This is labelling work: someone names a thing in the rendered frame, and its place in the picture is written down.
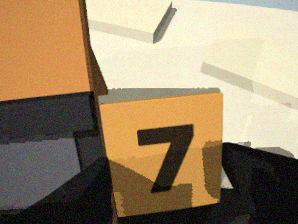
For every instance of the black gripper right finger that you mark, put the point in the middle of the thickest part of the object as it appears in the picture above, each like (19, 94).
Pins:
(266, 183)

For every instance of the orange square tile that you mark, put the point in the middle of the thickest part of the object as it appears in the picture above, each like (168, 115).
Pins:
(165, 153)

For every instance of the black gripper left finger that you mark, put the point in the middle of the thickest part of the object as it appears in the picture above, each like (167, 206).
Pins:
(84, 199)

